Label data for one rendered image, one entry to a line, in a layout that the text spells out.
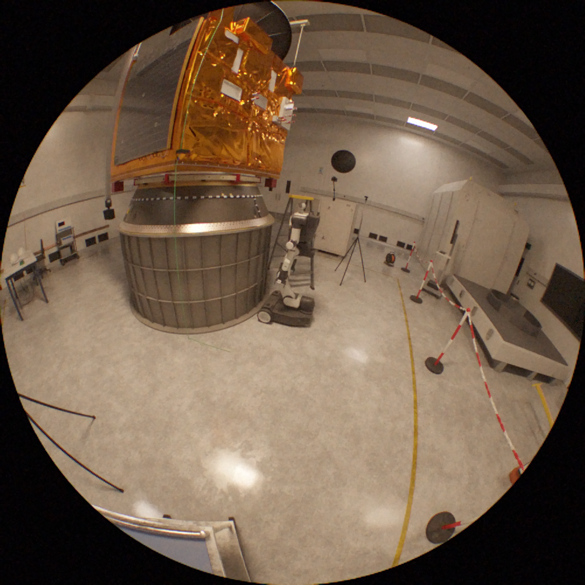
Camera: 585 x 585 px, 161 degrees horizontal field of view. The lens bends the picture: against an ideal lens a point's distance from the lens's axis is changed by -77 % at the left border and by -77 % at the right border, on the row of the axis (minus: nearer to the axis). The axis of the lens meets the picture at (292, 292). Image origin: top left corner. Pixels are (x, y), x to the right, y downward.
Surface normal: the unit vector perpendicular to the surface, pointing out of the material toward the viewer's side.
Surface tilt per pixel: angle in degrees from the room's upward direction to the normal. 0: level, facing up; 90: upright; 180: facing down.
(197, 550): 0
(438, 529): 0
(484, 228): 90
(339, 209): 90
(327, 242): 90
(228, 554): 0
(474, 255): 90
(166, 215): 62
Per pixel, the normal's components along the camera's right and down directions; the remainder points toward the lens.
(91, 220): 0.92, 0.29
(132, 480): 0.14, -0.87
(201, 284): 0.44, 0.49
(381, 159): -0.37, 0.40
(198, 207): 0.46, 0.03
